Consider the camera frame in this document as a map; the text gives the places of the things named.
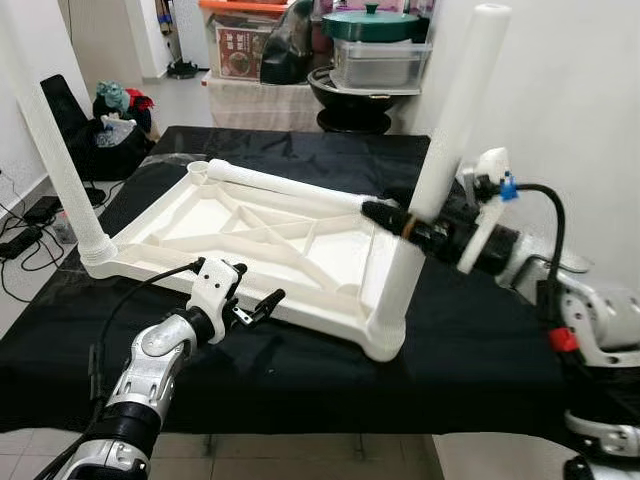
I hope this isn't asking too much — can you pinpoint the white plastic table leg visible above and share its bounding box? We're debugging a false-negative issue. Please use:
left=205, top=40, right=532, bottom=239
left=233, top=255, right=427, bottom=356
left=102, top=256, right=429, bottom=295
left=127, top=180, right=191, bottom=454
left=0, top=0, right=119, bottom=269
left=203, top=160, right=391, bottom=211
left=362, top=3, right=513, bottom=363

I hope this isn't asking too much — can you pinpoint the black tablecloth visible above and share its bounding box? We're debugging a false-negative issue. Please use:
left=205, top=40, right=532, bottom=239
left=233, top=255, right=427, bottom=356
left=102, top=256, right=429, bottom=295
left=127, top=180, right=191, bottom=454
left=0, top=125, right=640, bottom=436

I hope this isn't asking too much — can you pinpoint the black wok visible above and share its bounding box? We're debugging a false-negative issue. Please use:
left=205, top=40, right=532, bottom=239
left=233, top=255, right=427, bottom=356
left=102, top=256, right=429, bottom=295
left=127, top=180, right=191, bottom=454
left=308, top=68, right=396, bottom=134

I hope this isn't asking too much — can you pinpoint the clear plastic storage container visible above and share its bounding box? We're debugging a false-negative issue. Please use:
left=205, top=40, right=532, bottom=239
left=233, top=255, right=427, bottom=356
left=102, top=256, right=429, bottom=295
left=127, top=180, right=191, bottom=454
left=332, top=38, right=433, bottom=91

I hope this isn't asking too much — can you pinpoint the black fabric bag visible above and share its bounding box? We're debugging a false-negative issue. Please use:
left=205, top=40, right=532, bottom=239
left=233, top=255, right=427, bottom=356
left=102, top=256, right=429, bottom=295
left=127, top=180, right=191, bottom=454
left=72, top=110, right=159, bottom=183

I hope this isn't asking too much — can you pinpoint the grey box device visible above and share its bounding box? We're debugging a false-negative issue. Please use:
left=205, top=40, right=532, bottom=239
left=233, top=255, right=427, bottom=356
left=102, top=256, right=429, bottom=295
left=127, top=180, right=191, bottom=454
left=52, top=212, right=81, bottom=246

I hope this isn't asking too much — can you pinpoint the white plastic wrapper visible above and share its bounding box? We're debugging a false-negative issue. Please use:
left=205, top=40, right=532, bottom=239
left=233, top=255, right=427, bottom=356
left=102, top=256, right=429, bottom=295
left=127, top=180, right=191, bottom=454
left=98, top=118, right=136, bottom=146

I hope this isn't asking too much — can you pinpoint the black plastic bag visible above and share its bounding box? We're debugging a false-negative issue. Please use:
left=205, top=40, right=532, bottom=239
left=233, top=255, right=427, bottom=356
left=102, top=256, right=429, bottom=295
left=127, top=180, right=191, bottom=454
left=260, top=0, right=331, bottom=86

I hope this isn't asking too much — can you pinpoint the red cloth item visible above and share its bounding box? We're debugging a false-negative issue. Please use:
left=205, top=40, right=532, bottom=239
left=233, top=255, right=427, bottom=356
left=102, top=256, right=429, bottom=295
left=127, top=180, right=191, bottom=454
left=128, top=90, right=156, bottom=114

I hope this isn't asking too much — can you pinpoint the black power adapter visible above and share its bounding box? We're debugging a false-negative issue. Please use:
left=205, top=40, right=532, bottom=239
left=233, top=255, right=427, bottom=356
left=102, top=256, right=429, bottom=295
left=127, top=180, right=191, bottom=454
left=25, top=197, right=63, bottom=223
left=0, top=228, right=43, bottom=259

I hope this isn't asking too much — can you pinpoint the small black floor item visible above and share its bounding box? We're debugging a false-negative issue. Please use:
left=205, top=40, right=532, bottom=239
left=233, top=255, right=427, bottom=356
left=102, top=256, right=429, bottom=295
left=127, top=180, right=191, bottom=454
left=168, top=62, right=206, bottom=81

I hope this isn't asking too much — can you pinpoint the white cabinet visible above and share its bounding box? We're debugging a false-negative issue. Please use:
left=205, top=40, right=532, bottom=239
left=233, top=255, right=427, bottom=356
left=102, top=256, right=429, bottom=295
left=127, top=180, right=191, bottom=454
left=172, top=0, right=206, bottom=73

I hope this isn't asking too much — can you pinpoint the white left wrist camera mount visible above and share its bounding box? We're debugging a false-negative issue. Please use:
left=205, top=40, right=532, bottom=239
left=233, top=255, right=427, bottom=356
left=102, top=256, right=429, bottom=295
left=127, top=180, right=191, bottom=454
left=188, top=257, right=246, bottom=346

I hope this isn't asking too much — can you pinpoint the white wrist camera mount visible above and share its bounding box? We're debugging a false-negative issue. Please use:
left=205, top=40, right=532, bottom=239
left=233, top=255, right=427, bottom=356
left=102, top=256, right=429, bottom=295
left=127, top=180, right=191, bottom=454
left=188, top=257, right=246, bottom=346
left=455, top=147, right=516, bottom=273

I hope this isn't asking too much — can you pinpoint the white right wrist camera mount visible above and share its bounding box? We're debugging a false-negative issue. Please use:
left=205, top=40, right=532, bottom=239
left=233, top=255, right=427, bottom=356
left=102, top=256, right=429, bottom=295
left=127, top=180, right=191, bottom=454
left=455, top=147, right=516, bottom=273

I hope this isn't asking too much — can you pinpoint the black floor cable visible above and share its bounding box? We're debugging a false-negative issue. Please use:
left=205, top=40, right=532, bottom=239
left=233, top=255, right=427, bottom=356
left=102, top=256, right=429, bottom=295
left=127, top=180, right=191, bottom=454
left=0, top=165, right=76, bottom=306

